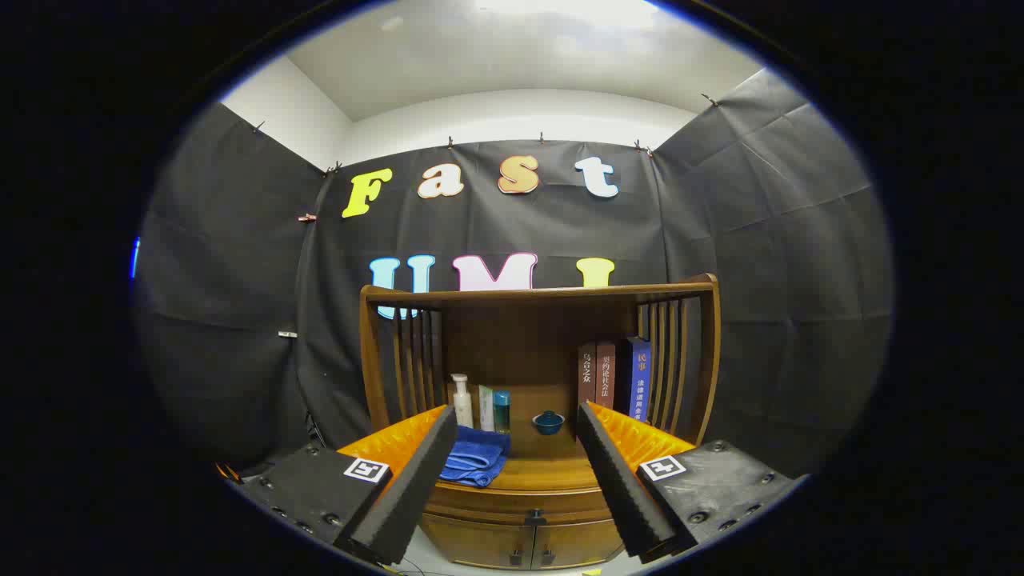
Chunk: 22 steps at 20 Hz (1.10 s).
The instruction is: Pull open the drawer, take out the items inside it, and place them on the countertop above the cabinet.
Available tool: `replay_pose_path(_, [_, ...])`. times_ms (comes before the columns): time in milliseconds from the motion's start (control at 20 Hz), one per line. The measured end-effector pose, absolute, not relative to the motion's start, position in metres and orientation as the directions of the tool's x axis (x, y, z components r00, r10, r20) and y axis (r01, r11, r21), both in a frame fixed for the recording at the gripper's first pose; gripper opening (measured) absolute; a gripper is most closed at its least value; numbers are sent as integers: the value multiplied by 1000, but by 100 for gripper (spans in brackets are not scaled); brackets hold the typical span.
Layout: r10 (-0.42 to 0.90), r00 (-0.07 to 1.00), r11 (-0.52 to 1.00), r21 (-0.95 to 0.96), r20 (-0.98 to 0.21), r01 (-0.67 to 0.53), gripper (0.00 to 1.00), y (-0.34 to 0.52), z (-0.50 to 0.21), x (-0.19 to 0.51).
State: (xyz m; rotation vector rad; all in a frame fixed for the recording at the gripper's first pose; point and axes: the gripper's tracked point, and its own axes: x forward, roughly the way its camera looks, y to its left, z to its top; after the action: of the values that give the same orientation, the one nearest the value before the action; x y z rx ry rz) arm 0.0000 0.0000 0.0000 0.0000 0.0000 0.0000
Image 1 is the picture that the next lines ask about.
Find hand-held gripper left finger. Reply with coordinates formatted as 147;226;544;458
228;404;458;566

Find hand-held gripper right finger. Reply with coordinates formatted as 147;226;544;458
576;402;809;565

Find wooden drawer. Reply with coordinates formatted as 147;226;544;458
424;482;615;526

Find wooden cabinet door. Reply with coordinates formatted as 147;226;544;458
422;514;534;570
532;518;625;570

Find wooden cabinet with slatted shelf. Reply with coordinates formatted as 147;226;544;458
358;274;721;572

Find blue folded towel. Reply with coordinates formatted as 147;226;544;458
438;426;511;489

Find white pump bottle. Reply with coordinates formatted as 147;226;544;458
450;374;474;429

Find blue book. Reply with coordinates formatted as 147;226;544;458
624;337;653;423

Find black backdrop cloth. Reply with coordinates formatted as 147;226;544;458
132;68;893;481

